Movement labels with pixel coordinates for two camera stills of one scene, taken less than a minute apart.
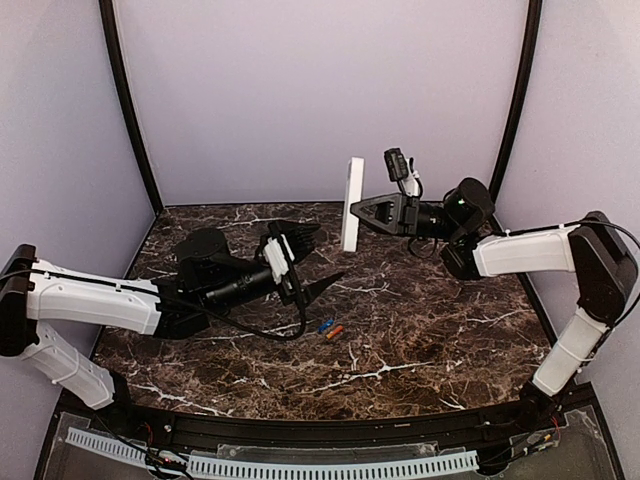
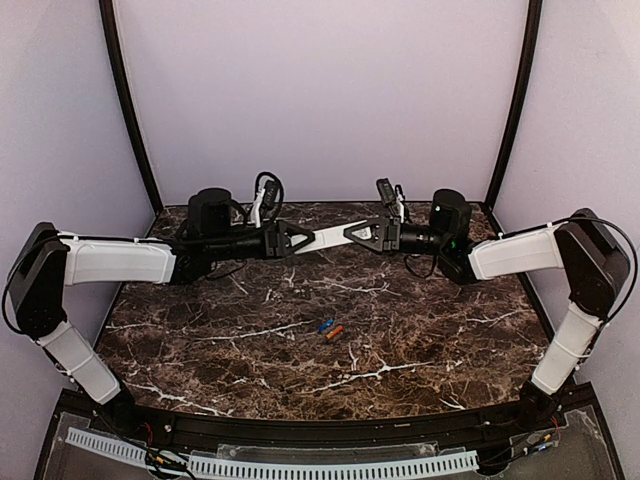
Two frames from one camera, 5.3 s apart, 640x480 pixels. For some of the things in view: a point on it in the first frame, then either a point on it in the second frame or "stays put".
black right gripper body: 409,214 -> 391,234
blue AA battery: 329,323 stays put
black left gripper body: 292,279 -> 270,239
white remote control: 353,193 -> 331,237
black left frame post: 131,101 stays put
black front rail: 171,428 stays put
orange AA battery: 330,334 stays put
